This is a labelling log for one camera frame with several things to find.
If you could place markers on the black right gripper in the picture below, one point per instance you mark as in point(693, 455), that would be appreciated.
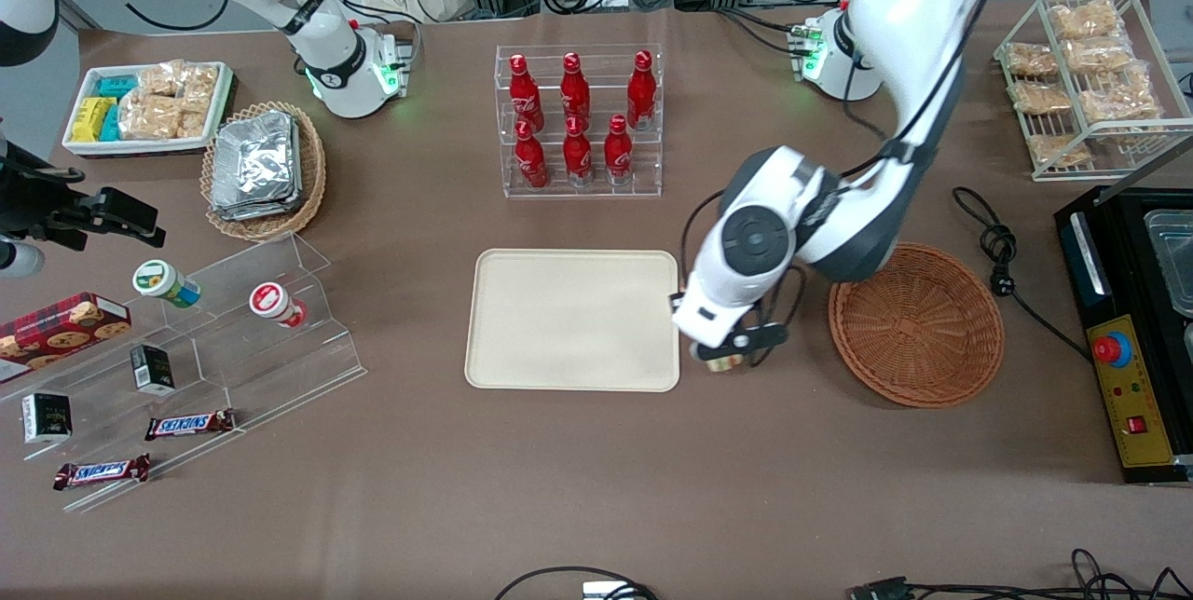
point(39, 202)

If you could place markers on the red lid yogurt cup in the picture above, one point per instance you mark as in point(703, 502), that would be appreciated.
point(272, 302)

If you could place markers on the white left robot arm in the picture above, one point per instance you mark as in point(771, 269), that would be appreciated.
point(923, 22)

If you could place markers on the green lid sunflower cup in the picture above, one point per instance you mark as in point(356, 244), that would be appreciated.
point(158, 279)

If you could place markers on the silver foil wrapped pack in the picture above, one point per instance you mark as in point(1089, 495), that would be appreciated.
point(256, 157)
point(256, 212)

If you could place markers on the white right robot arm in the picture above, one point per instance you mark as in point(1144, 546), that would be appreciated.
point(349, 69)

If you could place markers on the wicker basket with foil packs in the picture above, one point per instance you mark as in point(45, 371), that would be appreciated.
point(312, 171)

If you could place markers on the clear bag of puffed snacks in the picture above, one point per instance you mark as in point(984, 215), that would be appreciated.
point(149, 117)
point(193, 118)
point(200, 81)
point(160, 78)

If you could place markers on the clear acrylic stepped display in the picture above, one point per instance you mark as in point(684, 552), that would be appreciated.
point(242, 358)

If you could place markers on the black box with gold print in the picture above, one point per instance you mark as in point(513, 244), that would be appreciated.
point(47, 418)

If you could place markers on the red emergency stop button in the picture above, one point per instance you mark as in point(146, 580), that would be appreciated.
point(1109, 348)

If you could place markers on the cream rectangular plastic tray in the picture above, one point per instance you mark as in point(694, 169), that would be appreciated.
point(573, 320)

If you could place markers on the black appliance with yellow panel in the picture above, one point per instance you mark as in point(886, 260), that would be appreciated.
point(1132, 414)

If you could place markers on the tan sandwich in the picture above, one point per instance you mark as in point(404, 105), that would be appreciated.
point(725, 364)

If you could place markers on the teal snack pack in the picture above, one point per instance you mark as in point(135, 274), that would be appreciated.
point(116, 86)
point(111, 123)

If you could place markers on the empty brown wicker basket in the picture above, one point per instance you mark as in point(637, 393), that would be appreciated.
point(918, 325)

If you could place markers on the red tartan cookie box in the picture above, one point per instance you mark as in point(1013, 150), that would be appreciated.
point(61, 328)

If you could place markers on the Snickers chocolate bar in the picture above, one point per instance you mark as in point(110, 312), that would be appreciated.
point(101, 471)
point(189, 424)

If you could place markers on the clear acrylic bottle rack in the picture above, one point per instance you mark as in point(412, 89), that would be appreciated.
point(596, 190)

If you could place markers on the clear bag of fried snacks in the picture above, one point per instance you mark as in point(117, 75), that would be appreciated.
point(1118, 104)
point(1030, 59)
point(1086, 20)
point(1058, 150)
point(1039, 98)
point(1100, 54)

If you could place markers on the yellow snack pack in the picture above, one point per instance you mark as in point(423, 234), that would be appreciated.
point(89, 118)

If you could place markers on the black box with barcode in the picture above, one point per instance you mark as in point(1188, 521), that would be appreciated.
point(152, 370)

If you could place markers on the white rectangular snack bin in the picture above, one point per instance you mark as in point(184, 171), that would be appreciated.
point(140, 148)

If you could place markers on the red cola bottle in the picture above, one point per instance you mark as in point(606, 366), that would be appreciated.
point(618, 151)
point(525, 92)
point(575, 89)
point(640, 89)
point(531, 157)
point(578, 153)

